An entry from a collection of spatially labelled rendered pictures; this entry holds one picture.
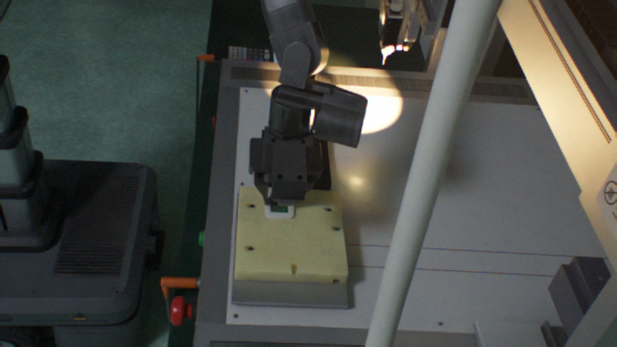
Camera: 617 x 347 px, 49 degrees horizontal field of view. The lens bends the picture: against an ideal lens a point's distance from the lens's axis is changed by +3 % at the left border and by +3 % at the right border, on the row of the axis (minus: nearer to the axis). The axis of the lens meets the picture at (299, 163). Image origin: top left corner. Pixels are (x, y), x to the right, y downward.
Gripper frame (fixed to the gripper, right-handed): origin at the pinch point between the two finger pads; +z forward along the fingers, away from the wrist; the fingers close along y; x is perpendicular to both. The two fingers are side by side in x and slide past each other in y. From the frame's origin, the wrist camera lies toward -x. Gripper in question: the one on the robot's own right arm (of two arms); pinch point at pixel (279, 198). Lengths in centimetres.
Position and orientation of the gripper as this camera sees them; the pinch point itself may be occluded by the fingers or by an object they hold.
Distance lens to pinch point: 100.3
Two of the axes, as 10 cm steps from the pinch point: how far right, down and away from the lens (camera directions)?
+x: -0.3, -6.8, 7.3
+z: -1.0, 7.3, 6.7
